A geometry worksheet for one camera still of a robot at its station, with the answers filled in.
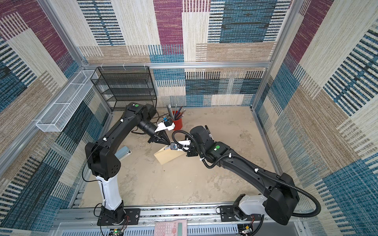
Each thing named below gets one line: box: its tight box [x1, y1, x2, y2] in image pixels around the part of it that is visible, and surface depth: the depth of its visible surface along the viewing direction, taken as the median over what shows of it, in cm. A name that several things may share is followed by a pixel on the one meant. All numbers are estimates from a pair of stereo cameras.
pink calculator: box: [154, 219, 188, 236], surface depth 71 cm
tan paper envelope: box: [153, 145, 187, 166], surface depth 79 cm
